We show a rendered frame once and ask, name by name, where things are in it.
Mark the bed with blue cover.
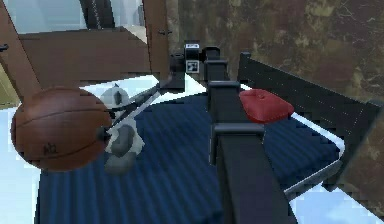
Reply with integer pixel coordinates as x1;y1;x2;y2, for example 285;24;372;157
33;51;384;224

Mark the brown basketball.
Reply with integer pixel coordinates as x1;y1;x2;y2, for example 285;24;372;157
10;85;113;173

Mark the pale blue window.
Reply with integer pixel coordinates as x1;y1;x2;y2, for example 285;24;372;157
2;0;146;35

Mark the brown room door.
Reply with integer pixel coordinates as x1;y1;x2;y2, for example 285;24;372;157
142;0;172;84
0;0;43;102

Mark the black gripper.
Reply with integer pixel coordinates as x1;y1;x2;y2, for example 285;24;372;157
95;52;186;142

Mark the brown wooden cabinet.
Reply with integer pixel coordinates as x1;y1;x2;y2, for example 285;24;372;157
19;25;152;88

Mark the white grey stuffed toy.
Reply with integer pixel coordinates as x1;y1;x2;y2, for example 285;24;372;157
99;84;146;176

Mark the red pillow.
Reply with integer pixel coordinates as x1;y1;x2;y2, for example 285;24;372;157
238;88;295;125

